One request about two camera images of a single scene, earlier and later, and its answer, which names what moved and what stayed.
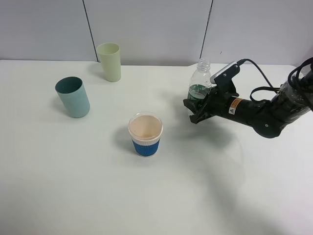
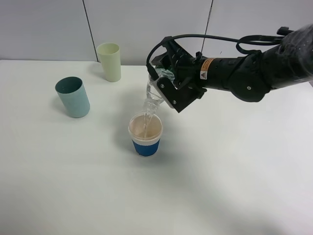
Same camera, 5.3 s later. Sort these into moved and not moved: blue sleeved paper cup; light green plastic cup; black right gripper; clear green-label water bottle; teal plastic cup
Moved: black right gripper; clear green-label water bottle
Not moved: teal plastic cup; light green plastic cup; blue sleeved paper cup
